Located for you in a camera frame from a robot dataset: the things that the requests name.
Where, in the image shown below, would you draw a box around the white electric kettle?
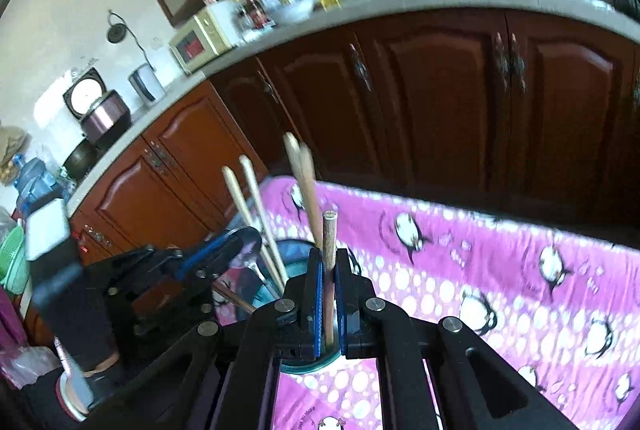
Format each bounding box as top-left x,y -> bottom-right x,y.
128,63 -> 165,107

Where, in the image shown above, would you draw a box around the rice cooker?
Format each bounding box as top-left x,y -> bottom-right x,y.
63,67 -> 132,152

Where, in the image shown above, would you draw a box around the pink penguin tablecloth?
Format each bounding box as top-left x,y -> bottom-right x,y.
257,174 -> 640,430

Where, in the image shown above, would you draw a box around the white plastic spoon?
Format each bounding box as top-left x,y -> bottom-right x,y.
54,337 -> 94,419

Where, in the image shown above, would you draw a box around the cream microwave oven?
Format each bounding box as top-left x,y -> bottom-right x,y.
169,0 -> 244,75

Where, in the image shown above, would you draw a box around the dark sauce bottle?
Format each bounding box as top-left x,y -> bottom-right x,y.
245,0 -> 270,29

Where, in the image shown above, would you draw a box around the white mixing bowl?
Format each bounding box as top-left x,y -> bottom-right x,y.
270,0 -> 314,26

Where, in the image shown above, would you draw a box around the black pot on counter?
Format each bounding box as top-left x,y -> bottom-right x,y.
63,138 -> 99,181

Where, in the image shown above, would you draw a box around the thin brown chopstick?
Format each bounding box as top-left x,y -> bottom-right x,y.
212,282 -> 256,314

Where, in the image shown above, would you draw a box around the blue water jug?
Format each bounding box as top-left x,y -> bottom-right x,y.
12,154 -> 60,218

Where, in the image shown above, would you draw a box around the dark wooden base cabinets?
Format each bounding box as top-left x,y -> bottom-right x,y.
72,8 -> 639,263

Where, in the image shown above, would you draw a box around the gold fork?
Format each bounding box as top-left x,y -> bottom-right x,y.
322,210 -> 337,350

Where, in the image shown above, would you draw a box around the grey stone countertop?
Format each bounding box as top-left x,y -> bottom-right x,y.
67,0 -> 639,214

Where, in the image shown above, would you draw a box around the white bowl teal rim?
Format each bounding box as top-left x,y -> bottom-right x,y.
230,239 -> 340,376

